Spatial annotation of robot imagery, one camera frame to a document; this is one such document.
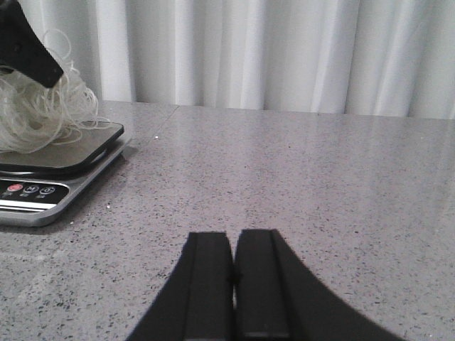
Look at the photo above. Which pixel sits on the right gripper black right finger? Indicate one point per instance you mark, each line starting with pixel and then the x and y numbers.
pixel 278 297

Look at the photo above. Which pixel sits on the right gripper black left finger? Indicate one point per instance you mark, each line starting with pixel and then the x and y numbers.
pixel 196 301

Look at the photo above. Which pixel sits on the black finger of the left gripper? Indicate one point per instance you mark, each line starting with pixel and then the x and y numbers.
pixel 22 51

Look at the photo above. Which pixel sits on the white vermicelli noodle bundle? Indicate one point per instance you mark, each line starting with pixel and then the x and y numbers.
pixel 33 117

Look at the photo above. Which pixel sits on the black silver kitchen scale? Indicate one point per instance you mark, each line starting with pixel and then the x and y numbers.
pixel 36 188

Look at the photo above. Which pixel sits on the white pleated curtain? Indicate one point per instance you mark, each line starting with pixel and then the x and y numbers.
pixel 390 58

